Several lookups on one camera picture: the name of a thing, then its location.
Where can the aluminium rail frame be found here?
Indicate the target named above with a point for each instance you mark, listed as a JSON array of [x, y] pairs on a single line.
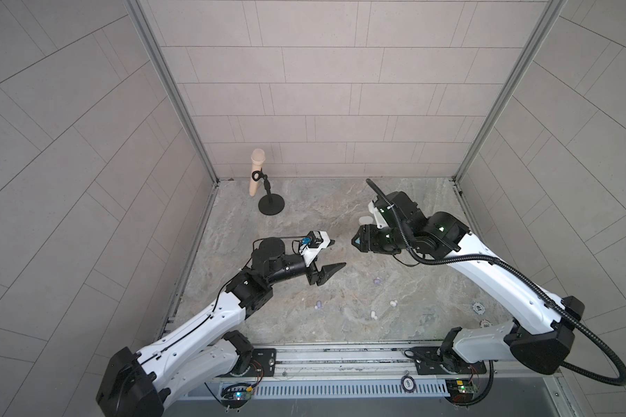
[[327, 371]]

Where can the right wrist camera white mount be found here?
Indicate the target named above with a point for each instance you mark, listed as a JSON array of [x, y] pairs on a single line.
[[378, 216]]

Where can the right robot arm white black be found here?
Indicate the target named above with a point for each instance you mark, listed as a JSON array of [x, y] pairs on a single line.
[[537, 336]]

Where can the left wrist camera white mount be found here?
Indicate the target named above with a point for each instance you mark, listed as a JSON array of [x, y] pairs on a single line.
[[310, 246]]

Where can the left circuit board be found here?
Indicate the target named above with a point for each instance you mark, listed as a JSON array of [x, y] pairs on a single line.
[[238, 392]]

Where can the beige microphone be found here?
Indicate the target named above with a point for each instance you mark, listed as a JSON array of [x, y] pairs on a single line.
[[257, 157]]

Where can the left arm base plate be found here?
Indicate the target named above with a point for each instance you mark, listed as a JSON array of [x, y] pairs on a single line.
[[261, 364]]

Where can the right circuit board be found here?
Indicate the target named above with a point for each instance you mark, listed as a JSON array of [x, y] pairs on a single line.
[[460, 391]]

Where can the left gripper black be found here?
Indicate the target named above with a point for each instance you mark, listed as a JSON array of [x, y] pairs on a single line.
[[321, 277]]

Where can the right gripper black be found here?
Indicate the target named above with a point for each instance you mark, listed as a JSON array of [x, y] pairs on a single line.
[[366, 240]]

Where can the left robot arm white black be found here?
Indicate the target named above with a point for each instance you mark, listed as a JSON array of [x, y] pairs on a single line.
[[147, 382]]

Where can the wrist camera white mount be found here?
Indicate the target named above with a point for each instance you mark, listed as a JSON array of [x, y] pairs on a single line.
[[310, 246], [378, 216]]

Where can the white earbud charging case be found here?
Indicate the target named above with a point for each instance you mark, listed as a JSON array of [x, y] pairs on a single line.
[[366, 220]]

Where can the circuit board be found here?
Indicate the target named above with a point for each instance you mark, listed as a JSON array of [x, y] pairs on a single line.
[[238, 392], [460, 391]]

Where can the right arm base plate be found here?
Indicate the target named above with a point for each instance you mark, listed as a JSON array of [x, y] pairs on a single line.
[[430, 361]]

